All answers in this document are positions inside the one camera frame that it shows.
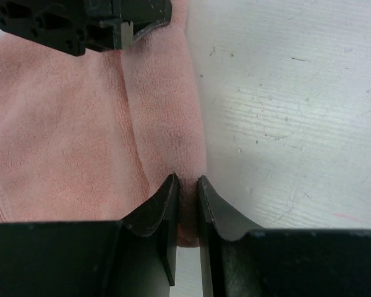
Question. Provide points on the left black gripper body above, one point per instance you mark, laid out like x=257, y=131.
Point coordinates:
x=68, y=26

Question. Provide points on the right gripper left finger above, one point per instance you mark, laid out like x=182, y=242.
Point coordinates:
x=149, y=256

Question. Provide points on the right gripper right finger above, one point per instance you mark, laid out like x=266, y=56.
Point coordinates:
x=227, y=265

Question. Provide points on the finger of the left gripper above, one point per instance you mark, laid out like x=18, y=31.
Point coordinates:
x=137, y=18

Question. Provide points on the pink towel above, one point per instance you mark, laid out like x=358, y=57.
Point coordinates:
x=93, y=137

